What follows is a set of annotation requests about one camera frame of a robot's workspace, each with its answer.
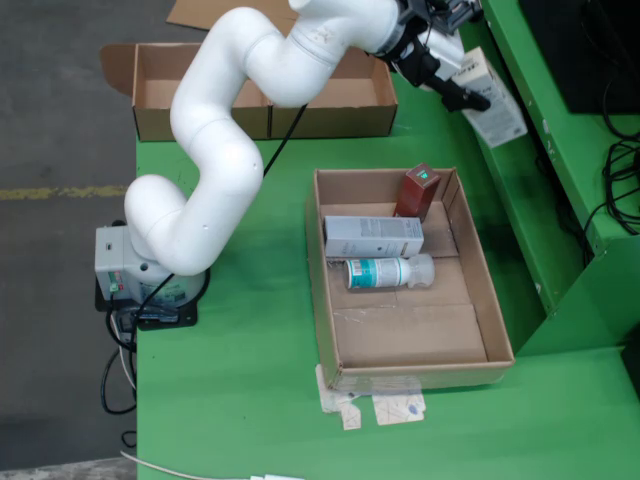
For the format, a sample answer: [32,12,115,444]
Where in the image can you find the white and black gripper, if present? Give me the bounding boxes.
[385,28,492,113]

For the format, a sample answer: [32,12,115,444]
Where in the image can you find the cow print hand cream box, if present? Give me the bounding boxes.
[452,46,529,150]

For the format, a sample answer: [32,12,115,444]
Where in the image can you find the gray robot base control box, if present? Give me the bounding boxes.
[94,227,151,301]

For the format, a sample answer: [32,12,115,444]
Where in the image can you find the dark red carton box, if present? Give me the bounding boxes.
[393,162,442,224]

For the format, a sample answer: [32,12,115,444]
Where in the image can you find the long white carton box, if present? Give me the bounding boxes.
[323,214,425,259]

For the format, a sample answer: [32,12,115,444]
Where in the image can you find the shallow cardboard tray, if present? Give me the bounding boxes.
[304,167,516,394]

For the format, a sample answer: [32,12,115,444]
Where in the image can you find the two-compartment cardboard box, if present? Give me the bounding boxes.
[99,42,412,143]

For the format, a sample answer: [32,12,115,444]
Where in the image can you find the green metal shelf unit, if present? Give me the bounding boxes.
[414,0,640,359]

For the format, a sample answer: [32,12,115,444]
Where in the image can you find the black monitor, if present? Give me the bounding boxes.
[517,0,640,115]

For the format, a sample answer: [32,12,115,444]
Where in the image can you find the white bottle teal label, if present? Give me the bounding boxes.
[345,253,436,291]

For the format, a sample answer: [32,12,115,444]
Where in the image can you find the paper scrap with blue mark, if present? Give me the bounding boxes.
[371,392,430,427]

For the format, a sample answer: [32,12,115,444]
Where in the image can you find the taped white paper scrap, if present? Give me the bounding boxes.
[314,363,364,432]

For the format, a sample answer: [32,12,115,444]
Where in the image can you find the gray wrist camera mount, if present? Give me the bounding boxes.
[399,0,485,31]

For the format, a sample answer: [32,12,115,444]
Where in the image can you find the black cable bundle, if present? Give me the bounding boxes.
[534,74,640,261]

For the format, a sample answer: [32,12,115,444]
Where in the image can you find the long black camera cable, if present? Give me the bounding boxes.
[137,102,307,321]

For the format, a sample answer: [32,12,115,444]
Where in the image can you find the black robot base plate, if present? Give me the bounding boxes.
[94,287,199,332]

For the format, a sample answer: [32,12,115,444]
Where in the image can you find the black base power cables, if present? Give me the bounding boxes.
[101,309,139,449]

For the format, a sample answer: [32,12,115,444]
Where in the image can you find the white cable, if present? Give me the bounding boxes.
[119,450,306,480]

